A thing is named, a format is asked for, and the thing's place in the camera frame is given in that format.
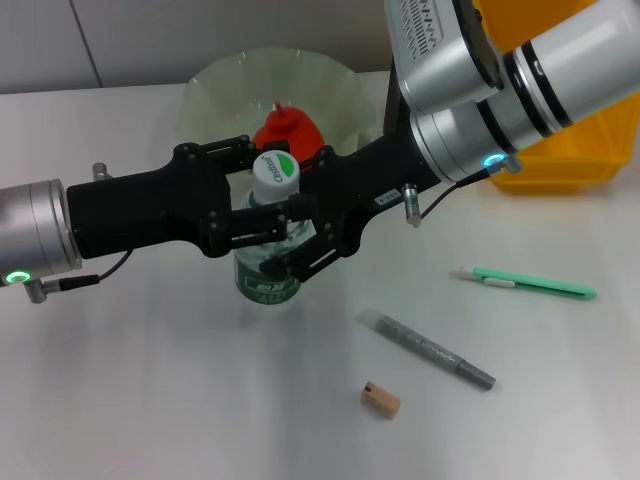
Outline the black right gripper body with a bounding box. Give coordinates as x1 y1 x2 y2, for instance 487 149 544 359
299 132 441 259

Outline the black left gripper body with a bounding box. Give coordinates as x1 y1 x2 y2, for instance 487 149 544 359
66 142 236 260

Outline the clear green-label water bottle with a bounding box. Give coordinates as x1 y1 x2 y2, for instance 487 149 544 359
233 151 321 314

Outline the red-orange orange fruit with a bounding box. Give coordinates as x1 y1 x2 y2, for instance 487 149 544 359
252 101 326 174

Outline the pale green glass fruit bowl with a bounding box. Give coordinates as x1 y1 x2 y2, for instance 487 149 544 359
174 47 377 196

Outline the black mesh pen holder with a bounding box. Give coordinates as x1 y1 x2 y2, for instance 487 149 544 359
383 69 416 144

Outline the grey marker pen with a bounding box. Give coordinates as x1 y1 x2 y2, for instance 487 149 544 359
357 308 497 392

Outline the green white pen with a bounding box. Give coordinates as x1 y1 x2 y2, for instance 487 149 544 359
449 265 597 302

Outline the small beige cork piece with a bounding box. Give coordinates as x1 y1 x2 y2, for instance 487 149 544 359
359 382 402 420

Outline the yellow plastic bin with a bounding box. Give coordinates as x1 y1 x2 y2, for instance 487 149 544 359
469 0 640 194

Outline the right gripper cable with plug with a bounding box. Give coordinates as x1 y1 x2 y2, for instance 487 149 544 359
402 154 524 229

